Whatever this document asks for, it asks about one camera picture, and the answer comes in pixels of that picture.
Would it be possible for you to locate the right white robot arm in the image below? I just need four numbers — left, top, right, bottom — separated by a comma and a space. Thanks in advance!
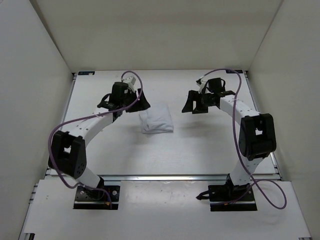
181, 90, 277, 200

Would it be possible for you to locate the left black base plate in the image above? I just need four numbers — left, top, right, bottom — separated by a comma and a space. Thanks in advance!
73, 185, 121, 210

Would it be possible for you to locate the left corner label sticker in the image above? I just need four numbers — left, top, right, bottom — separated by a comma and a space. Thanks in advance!
77, 71, 95, 76

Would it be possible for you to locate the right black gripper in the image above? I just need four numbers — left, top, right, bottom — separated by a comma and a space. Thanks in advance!
182, 91, 213, 115

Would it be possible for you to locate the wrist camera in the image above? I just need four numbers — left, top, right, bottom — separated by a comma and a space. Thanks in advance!
196, 77, 235, 96
97, 76, 136, 111

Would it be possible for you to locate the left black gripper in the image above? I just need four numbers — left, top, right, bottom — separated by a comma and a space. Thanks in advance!
122, 87, 151, 112

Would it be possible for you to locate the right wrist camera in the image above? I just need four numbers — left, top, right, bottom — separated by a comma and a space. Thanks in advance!
196, 77, 235, 96

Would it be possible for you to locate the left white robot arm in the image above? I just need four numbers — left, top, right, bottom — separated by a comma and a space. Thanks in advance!
48, 82, 150, 199

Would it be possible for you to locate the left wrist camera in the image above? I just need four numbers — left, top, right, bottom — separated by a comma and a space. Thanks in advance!
97, 76, 136, 111

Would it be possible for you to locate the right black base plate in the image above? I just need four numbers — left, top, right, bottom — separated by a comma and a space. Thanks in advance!
196, 184, 258, 212

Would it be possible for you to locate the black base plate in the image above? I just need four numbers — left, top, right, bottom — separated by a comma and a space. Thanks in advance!
73, 185, 121, 210
196, 184, 258, 212

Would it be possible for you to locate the white skirt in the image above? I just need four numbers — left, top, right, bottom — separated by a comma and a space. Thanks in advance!
139, 103, 174, 134

